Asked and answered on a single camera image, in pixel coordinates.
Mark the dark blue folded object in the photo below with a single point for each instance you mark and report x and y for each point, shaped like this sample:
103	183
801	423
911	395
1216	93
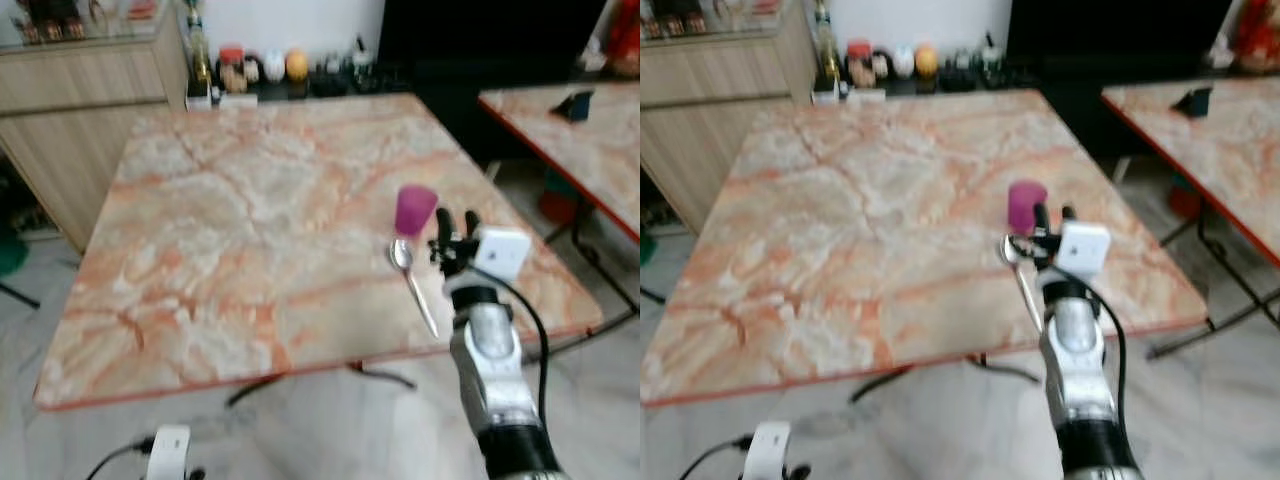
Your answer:
576	106
1194	101

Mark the jar with red lid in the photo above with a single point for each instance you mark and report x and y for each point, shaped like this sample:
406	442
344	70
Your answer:
860	64
232	70

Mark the orange egg-shaped container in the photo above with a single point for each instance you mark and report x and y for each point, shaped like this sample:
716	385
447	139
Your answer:
927	60
297	65

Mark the light wooden cabinet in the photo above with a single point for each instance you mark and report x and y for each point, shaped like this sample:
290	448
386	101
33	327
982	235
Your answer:
715	105
80	110

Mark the white egg-shaped container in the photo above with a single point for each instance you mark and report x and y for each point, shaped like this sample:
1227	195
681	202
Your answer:
273	66
903	61

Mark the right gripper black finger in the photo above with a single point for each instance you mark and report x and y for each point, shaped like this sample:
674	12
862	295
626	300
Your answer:
444	226
471	224
1066	214
1040	218

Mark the small marble table red edge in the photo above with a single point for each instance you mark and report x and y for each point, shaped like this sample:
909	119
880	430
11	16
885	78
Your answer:
1215	150
585	150

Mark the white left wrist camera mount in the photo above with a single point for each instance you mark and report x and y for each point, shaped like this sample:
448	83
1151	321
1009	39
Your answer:
770	450
168	452

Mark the metal spoon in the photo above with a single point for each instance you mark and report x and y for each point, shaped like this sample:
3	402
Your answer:
417	293
1023	285

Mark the tall oil bottle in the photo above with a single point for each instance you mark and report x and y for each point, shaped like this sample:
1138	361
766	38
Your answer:
200	50
825	45

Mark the red plastic stool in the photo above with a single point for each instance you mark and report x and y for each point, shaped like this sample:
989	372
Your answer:
556	206
1185	200

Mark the small white box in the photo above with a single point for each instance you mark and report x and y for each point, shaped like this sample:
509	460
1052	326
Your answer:
825	96
238	100
866	96

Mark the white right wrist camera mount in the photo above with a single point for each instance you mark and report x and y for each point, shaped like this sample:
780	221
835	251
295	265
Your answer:
502	253
1084	248

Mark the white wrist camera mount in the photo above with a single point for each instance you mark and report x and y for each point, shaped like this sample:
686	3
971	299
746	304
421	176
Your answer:
770	450
168	452
1084	248
502	253

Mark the black television screen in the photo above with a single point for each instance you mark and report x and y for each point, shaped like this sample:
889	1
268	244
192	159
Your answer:
1115	28
490	30

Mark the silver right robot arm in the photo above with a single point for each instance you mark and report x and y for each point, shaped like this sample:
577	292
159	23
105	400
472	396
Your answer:
1085	380
495	380

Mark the green object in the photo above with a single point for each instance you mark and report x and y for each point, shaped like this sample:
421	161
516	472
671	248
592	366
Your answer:
10	256
646	248

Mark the dark metal table leg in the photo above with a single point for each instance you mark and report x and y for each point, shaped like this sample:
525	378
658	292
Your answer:
880	385
385	376
1005	366
255	391

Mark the purple plastic cup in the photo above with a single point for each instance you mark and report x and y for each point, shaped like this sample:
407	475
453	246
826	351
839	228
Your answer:
1024	205
415	208

